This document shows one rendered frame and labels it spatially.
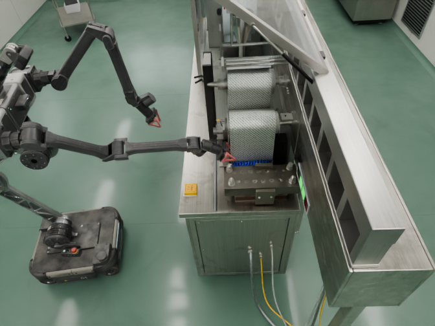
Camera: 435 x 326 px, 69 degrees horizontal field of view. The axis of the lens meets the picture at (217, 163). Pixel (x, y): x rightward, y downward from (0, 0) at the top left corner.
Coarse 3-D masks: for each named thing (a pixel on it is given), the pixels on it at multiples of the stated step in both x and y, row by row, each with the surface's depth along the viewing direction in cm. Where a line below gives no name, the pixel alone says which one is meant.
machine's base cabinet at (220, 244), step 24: (240, 216) 175; (264, 216) 175; (288, 216) 175; (192, 240) 194; (216, 240) 194; (240, 240) 195; (264, 240) 195; (288, 240) 194; (216, 264) 218; (240, 264) 219; (264, 264) 219
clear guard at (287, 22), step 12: (240, 0) 115; (252, 0) 124; (264, 0) 135; (276, 0) 148; (288, 0) 164; (252, 12) 115; (264, 12) 124; (276, 12) 135; (288, 12) 147; (276, 24) 124; (288, 24) 134; (300, 24) 148; (288, 36) 123; (300, 36) 134; (312, 48) 134
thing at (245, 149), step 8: (232, 144) 170; (240, 144) 170; (248, 144) 170; (256, 144) 170; (264, 144) 170; (272, 144) 170; (232, 152) 174; (240, 152) 174; (248, 152) 174; (256, 152) 174; (264, 152) 175; (272, 152) 175; (240, 160) 179; (248, 160) 179; (256, 160) 179; (264, 160) 179
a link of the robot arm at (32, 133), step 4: (20, 128) 132; (24, 128) 133; (28, 128) 133; (32, 128) 134; (24, 132) 132; (28, 132) 132; (32, 132) 133; (36, 132) 134; (40, 132) 136; (20, 136) 131; (24, 136) 132; (28, 136) 132; (32, 136) 132; (36, 136) 134; (40, 136) 136; (20, 140) 132; (40, 140) 135
